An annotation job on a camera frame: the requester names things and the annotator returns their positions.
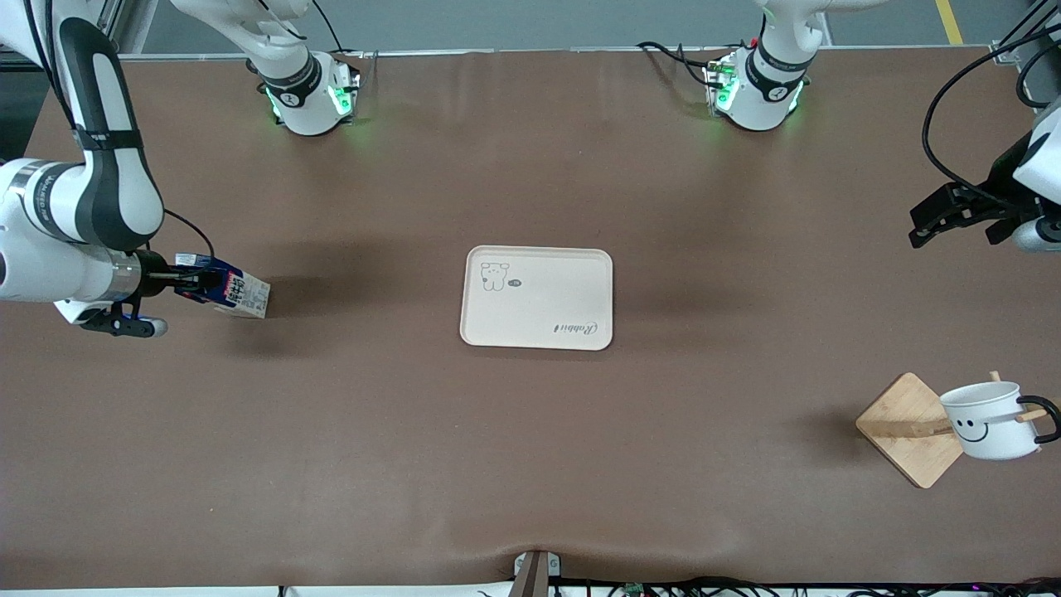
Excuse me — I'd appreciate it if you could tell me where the black right base cable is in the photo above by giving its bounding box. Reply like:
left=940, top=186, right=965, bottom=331
left=311, top=0, right=366, bottom=61

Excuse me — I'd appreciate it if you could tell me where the black base cable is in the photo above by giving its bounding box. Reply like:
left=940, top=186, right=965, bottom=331
left=637, top=41, right=722, bottom=88
left=311, top=0, right=366, bottom=61

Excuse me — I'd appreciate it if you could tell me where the black left base cable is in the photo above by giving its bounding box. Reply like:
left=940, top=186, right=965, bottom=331
left=637, top=41, right=722, bottom=88

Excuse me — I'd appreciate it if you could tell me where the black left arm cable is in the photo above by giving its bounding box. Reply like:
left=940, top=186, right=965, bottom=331
left=923, top=25, right=1061, bottom=200

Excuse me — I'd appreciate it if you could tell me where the brown table cover mat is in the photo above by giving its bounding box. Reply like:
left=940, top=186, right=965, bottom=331
left=0, top=48, right=1061, bottom=591

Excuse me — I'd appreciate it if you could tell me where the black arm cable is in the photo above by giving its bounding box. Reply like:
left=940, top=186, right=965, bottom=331
left=923, top=25, right=1061, bottom=200
left=162, top=207, right=216, bottom=262

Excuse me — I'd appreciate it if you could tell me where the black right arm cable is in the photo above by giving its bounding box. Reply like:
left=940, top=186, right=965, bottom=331
left=162, top=207, right=216, bottom=262

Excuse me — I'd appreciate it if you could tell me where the wooden cup rack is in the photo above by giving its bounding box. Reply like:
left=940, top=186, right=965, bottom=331
left=855, top=371, right=1049, bottom=489

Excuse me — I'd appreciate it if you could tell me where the aluminium frame profile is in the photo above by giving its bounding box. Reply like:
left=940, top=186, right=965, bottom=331
left=95, top=0, right=138, bottom=55

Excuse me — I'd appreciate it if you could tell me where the cream plastic tray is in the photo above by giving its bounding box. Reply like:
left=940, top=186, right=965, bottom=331
left=459, top=246, right=614, bottom=352

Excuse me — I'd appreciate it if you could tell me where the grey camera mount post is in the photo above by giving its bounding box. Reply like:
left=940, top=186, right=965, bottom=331
left=507, top=550, right=562, bottom=597

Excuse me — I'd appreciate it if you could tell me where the blue white milk carton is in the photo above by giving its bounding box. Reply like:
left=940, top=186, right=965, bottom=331
left=174, top=254, right=272, bottom=320

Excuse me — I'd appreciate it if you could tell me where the white smiley face mug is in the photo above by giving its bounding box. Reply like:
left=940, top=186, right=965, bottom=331
left=939, top=381, right=1061, bottom=461

